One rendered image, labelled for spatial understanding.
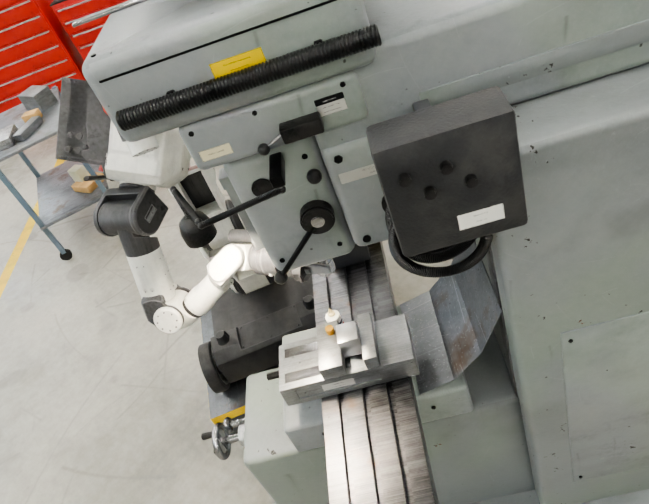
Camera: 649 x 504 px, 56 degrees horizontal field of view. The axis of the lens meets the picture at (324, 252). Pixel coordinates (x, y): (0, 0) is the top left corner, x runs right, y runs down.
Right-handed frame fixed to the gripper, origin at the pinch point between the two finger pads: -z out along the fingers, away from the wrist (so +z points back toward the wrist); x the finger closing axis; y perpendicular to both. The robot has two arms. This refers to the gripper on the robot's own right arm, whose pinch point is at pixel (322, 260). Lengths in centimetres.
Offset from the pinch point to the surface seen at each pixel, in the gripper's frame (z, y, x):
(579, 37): -57, -42, 14
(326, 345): 1.8, 20.5, -10.1
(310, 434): 9, 44, -23
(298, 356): 10.7, 24.7, -11.7
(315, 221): -9.5, -22.1, -10.2
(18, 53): 446, 57, 295
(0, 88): 476, 80, 277
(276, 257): 2.3, -13.0, -11.9
